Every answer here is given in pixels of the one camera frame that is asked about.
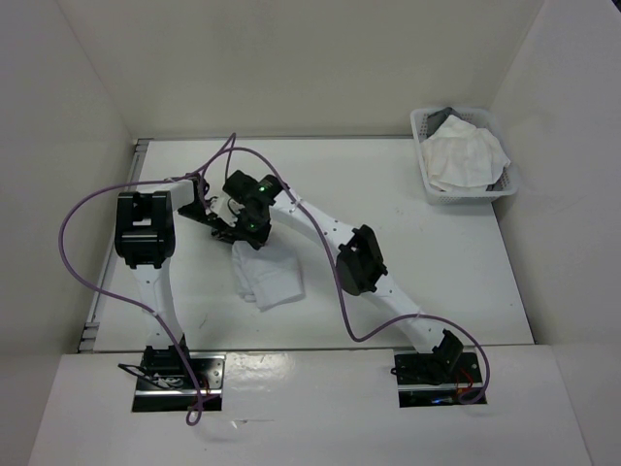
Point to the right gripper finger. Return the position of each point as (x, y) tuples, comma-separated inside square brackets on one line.
[(262, 234), (253, 238)]

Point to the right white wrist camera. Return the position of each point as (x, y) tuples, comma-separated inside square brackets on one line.
[(226, 209)]

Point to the white skirt in basket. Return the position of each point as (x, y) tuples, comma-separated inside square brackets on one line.
[(460, 157)]

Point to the dark garment in basket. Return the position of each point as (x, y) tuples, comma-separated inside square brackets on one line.
[(436, 119)]

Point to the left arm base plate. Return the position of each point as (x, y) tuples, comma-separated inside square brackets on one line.
[(164, 385)]

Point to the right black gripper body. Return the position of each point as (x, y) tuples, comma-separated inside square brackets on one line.
[(247, 221)]

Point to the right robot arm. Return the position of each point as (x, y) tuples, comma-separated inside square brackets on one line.
[(354, 256)]

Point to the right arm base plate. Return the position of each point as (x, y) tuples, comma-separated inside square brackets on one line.
[(416, 388)]

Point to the white skirt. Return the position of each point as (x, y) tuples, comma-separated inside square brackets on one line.
[(460, 157), (268, 277)]

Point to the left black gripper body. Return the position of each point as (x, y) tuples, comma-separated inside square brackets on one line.
[(193, 211)]

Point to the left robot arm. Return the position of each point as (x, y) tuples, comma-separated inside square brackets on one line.
[(145, 238)]

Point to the white plastic laundry basket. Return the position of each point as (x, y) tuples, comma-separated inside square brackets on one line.
[(506, 185)]

